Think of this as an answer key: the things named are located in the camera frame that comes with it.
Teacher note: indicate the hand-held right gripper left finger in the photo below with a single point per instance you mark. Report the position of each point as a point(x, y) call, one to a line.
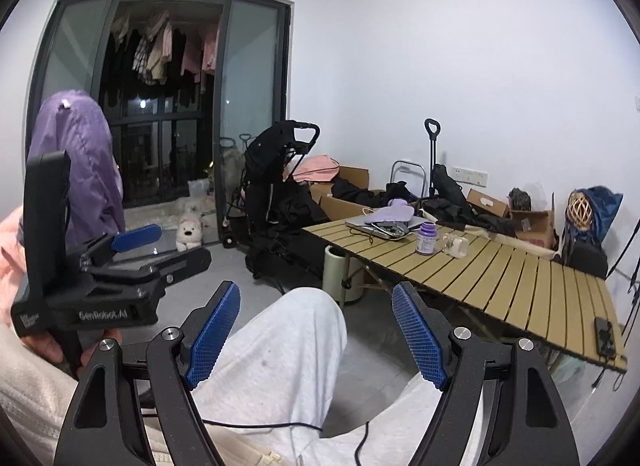
point(214, 333)

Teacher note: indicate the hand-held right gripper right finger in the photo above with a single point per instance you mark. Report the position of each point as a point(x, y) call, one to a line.
point(419, 338)

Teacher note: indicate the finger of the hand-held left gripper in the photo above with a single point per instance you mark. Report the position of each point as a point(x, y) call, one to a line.
point(136, 238)
point(182, 262)

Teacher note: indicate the person's left hand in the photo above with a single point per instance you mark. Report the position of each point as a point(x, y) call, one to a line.
point(46, 351)

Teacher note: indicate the white plush dog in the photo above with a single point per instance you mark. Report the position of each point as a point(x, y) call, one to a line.
point(190, 235)

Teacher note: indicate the grey sweatpants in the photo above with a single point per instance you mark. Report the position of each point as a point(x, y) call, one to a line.
point(280, 346)

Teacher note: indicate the purple jacket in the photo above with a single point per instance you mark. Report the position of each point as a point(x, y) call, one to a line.
point(82, 170)

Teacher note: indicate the purple bottle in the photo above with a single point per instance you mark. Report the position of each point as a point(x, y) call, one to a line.
point(426, 240)

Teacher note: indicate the wooden slat folding table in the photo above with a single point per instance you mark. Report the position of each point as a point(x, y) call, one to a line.
point(500, 281)

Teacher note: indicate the cream trash bin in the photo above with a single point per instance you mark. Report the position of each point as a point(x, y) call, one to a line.
point(337, 276)

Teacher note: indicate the cream fleece top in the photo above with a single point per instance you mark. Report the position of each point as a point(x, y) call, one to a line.
point(30, 406)

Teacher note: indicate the silver laptop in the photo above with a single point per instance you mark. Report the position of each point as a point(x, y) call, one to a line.
point(372, 228)

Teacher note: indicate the black stroller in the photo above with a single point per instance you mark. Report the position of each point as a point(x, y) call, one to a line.
point(275, 180)

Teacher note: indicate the purple cloth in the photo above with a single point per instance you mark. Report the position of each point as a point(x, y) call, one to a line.
point(392, 213)

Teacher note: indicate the black cloth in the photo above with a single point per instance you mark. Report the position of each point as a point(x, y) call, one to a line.
point(480, 221)

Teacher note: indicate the cardboard box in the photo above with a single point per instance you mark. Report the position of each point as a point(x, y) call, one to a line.
point(487, 202)
point(342, 207)
point(537, 226)
point(355, 174)

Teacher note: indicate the pile of black clothes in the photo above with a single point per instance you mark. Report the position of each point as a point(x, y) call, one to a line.
point(365, 192)

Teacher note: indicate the pink bag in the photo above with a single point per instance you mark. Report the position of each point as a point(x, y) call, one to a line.
point(317, 169)

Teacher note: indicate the sliding glass door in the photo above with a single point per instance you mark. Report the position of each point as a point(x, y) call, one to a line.
point(252, 95)

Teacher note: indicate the black backpack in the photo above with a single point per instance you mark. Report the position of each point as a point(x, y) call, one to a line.
point(585, 256)

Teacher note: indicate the black phone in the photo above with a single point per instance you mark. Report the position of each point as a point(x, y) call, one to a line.
point(605, 337)

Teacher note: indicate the row of hanging clothes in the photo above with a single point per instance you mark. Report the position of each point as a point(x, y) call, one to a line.
point(160, 50)

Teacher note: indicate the black hand trolley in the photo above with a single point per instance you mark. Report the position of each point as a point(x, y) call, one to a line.
point(431, 145)

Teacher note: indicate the wicker helmet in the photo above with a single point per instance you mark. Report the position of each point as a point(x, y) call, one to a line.
point(580, 211)

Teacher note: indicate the blue bag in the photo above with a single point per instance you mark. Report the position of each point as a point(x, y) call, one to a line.
point(607, 206)

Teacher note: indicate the white wall outlet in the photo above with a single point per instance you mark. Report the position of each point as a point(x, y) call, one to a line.
point(470, 175)

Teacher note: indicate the white metal frame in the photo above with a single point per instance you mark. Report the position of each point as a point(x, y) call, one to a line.
point(402, 165)

